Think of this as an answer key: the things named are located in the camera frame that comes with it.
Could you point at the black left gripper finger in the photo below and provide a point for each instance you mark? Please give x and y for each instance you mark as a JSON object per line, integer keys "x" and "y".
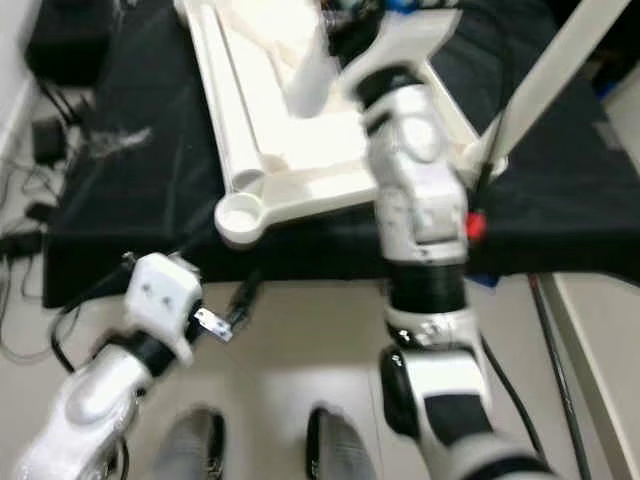
{"x": 244, "y": 298}

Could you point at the white plastic table top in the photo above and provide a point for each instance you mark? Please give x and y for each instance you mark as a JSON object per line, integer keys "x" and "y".
{"x": 320, "y": 185}

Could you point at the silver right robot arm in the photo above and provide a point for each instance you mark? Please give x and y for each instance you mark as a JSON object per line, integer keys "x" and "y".
{"x": 410, "y": 160}

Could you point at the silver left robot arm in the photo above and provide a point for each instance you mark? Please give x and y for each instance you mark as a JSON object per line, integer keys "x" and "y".
{"x": 90, "y": 400}

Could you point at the black tablecloth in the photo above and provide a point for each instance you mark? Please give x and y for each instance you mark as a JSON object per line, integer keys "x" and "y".
{"x": 140, "y": 200}

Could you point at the grey robot right leg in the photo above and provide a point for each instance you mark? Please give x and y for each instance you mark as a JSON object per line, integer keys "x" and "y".
{"x": 345, "y": 445}

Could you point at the clear tape strip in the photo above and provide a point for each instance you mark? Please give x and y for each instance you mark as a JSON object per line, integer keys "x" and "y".
{"x": 120, "y": 142}

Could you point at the small black power adapter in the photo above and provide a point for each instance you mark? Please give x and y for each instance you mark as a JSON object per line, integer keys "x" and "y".
{"x": 40, "y": 212}

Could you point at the blue dustpan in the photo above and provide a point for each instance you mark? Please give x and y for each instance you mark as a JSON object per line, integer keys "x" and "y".
{"x": 485, "y": 280}

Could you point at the black square case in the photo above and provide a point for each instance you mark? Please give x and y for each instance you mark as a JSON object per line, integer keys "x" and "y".
{"x": 60, "y": 40}

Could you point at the black router with antennas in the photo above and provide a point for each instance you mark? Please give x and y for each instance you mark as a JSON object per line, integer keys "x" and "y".
{"x": 68, "y": 110}

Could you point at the long black floor pole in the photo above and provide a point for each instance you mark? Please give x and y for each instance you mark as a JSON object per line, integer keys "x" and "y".
{"x": 555, "y": 370}

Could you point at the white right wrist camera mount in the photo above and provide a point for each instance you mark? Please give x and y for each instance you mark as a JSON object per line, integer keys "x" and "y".
{"x": 410, "y": 40}

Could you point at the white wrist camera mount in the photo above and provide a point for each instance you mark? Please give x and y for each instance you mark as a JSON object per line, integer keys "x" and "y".
{"x": 410, "y": 40}
{"x": 160, "y": 290}

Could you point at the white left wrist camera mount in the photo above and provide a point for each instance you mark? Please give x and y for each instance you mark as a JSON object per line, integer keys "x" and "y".
{"x": 160, "y": 290}

